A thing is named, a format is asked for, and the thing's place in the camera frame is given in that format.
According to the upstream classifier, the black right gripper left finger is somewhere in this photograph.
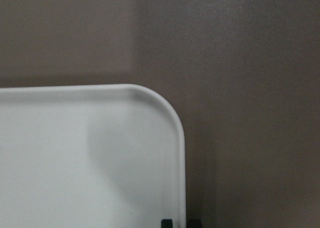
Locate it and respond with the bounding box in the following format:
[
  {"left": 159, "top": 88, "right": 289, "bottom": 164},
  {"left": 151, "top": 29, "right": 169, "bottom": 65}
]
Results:
[{"left": 161, "top": 219, "right": 173, "bottom": 228}]

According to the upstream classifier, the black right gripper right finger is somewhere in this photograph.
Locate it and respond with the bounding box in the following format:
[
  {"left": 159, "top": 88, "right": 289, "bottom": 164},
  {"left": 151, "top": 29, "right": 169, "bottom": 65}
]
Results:
[{"left": 187, "top": 219, "right": 202, "bottom": 228}]

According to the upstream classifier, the white rabbit print tray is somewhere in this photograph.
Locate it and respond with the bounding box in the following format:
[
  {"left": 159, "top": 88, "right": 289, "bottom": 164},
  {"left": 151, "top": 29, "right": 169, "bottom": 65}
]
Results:
[{"left": 0, "top": 84, "right": 187, "bottom": 228}]

